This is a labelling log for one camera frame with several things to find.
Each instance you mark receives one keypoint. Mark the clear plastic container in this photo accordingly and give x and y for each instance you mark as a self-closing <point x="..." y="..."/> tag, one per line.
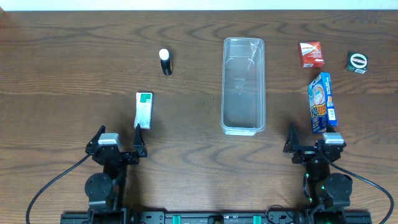
<point x="243" y="102"/>

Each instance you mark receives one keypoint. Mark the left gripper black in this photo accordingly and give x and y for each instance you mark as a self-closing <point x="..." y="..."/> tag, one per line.
<point x="138" y="149"/>

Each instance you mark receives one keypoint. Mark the dark green round-logo box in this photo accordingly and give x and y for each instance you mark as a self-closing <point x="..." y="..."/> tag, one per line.
<point x="357" y="62"/>

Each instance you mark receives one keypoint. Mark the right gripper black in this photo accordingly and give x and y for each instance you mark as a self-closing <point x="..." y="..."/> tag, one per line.
<point x="292" y="146"/>

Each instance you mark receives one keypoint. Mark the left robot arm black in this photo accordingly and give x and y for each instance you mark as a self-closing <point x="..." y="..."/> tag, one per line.
<point x="105" y="189"/>

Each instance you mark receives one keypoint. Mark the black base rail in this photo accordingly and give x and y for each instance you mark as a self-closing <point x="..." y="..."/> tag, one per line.
<point x="271" y="216"/>

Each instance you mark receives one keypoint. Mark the green white medicine box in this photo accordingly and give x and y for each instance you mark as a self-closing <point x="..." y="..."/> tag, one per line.
<point x="144" y="102"/>

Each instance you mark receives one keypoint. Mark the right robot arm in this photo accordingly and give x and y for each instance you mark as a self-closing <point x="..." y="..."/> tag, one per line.
<point x="328" y="192"/>

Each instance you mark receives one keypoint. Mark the blue Kool Fever box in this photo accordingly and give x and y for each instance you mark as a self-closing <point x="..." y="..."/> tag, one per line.
<point x="322" y="107"/>

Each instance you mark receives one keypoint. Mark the dark bottle white cap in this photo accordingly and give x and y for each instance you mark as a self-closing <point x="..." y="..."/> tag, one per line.
<point x="165" y="61"/>

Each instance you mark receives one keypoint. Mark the red medicine box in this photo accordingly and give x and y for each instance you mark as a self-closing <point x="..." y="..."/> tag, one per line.
<point x="311" y="54"/>

